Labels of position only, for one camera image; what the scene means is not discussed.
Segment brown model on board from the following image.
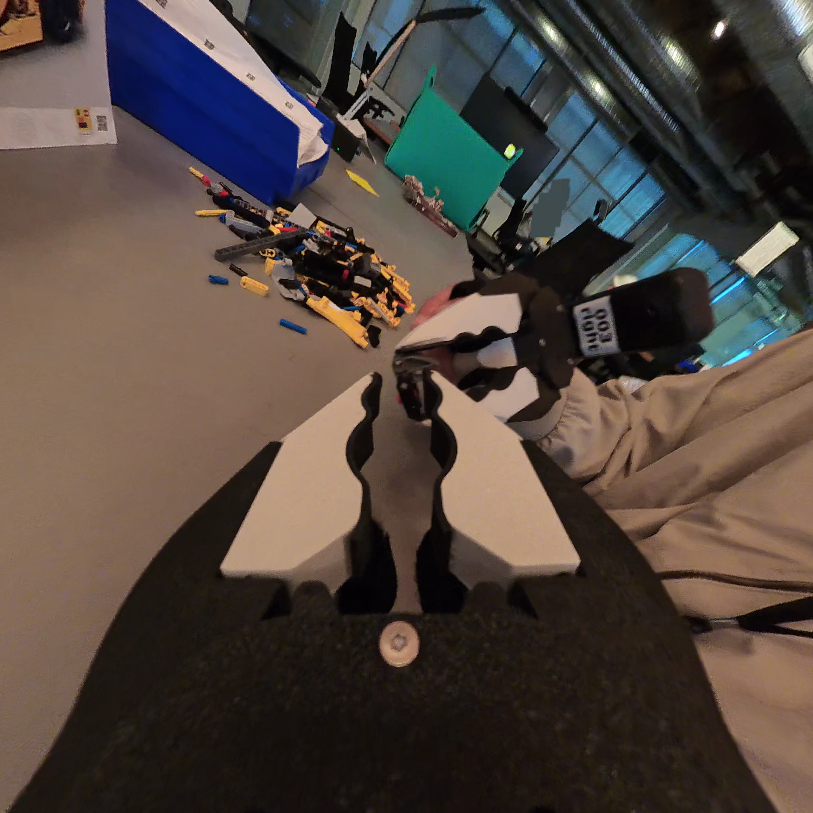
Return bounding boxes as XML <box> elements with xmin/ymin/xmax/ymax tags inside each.
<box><xmin>403</xmin><ymin>174</ymin><xmax>458</xmax><ymax>236</ymax></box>

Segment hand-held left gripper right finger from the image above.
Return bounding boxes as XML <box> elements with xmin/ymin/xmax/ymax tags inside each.
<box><xmin>431</xmin><ymin>373</ymin><xmax>582</xmax><ymax>579</ymax></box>

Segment grey desk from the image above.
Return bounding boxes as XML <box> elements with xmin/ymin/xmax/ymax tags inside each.
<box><xmin>0</xmin><ymin>0</ymin><xmax>484</xmax><ymax>807</ymax></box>

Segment white printed sheets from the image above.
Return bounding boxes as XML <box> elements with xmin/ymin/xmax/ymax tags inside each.
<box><xmin>136</xmin><ymin>0</ymin><xmax>331</xmax><ymax>167</ymax></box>

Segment pile of loose bricks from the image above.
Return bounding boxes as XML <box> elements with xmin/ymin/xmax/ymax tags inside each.
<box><xmin>188</xmin><ymin>166</ymin><xmax>417</xmax><ymax>349</ymax></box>

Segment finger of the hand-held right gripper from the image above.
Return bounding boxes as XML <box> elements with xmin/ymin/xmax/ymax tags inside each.
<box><xmin>456</xmin><ymin>367</ymin><xmax>567</xmax><ymax>424</ymax></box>
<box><xmin>394</xmin><ymin>292</ymin><xmax>532</xmax><ymax>354</ymax></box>

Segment beige jacket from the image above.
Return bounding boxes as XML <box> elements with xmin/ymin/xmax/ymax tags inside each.
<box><xmin>610</xmin><ymin>495</ymin><xmax>813</xmax><ymax>813</ymax></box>

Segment black monitor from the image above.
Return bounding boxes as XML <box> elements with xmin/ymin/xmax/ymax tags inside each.
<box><xmin>460</xmin><ymin>73</ymin><xmax>560</xmax><ymax>198</ymax></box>

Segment grey brick piece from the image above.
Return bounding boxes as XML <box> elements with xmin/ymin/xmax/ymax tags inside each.
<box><xmin>393</xmin><ymin>340</ymin><xmax>453</xmax><ymax>371</ymax></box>

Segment dark grey long beam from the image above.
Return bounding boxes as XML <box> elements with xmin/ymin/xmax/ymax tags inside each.
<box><xmin>214</xmin><ymin>230</ymin><xmax>309</xmax><ymax>263</ymax></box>

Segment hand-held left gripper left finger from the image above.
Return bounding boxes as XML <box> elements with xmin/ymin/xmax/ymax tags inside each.
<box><xmin>219</xmin><ymin>372</ymin><xmax>383</xmax><ymax>579</ymax></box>

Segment green storage bin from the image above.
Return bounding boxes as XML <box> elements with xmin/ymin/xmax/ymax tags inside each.
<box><xmin>384</xmin><ymin>64</ymin><xmax>525</xmax><ymax>232</ymax></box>

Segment hanging white sign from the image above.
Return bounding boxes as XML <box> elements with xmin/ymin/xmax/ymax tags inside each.
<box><xmin>737</xmin><ymin>222</ymin><xmax>800</xmax><ymax>277</ymax></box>

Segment instruction booklet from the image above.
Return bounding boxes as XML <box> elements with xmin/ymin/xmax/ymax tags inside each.
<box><xmin>0</xmin><ymin>0</ymin><xmax>118</xmax><ymax>150</ymax></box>

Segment black device box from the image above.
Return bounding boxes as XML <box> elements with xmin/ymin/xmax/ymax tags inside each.
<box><xmin>330</xmin><ymin>117</ymin><xmax>366</xmax><ymax>163</ymax></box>

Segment black brick assembly red pins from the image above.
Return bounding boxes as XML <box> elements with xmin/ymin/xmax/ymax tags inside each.
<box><xmin>395</xmin><ymin>368</ymin><xmax>436</xmax><ymax>421</ymax></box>

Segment person's right hand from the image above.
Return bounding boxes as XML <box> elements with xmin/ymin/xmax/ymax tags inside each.
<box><xmin>412</xmin><ymin>282</ymin><xmax>476</xmax><ymax>328</ymax></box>

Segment blue storage bin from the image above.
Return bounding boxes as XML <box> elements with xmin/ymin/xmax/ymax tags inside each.
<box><xmin>105</xmin><ymin>0</ymin><xmax>335</xmax><ymax>205</ymax></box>

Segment person's right forearm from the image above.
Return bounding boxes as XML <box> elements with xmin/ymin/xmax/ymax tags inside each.
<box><xmin>534</xmin><ymin>330</ymin><xmax>813</xmax><ymax>541</ymax></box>

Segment black shoulder strap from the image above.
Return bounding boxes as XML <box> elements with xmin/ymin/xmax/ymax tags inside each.
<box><xmin>661</xmin><ymin>568</ymin><xmax>813</xmax><ymax>636</ymax></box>

